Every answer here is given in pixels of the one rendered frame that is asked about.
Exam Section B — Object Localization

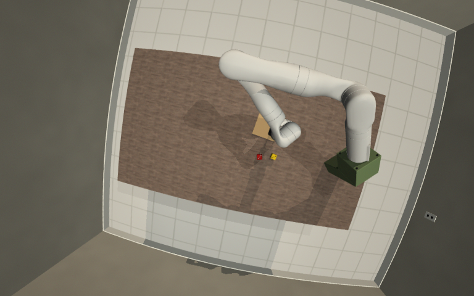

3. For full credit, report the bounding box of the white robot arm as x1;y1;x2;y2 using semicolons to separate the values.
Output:
218;49;376;163

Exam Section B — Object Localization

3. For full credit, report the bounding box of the tan flat mat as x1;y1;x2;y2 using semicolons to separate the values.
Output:
252;113;274;141

